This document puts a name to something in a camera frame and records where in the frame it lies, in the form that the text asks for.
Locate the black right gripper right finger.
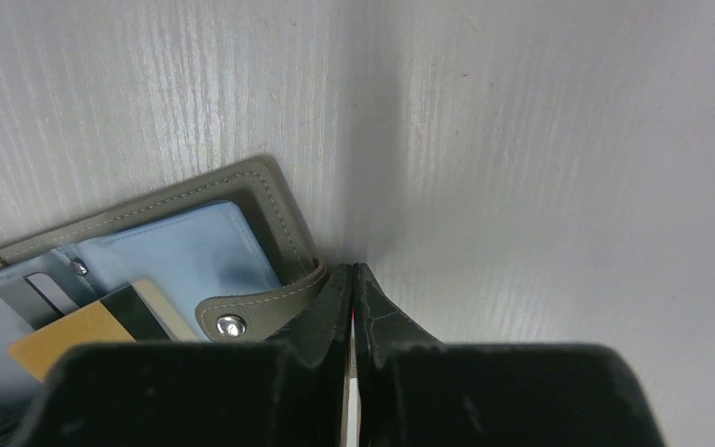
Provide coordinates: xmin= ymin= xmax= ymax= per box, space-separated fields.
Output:
xmin=354 ymin=264 xmax=665 ymax=446

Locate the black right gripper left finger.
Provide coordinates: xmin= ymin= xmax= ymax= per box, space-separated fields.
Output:
xmin=12 ymin=264 xmax=353 ymax=446

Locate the grey leather card holder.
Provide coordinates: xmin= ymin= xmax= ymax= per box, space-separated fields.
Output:
xmin=0 ymin=156 xmax=328 ymax=430

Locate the gold black-stripe credit card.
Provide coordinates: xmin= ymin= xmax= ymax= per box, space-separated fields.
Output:
xmin=7 ymin=279 xmax=201 ymax=382

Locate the white silver credit card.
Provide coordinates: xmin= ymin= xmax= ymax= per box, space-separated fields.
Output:
xmin=0 ymin=273 xmax=80 ymax=330

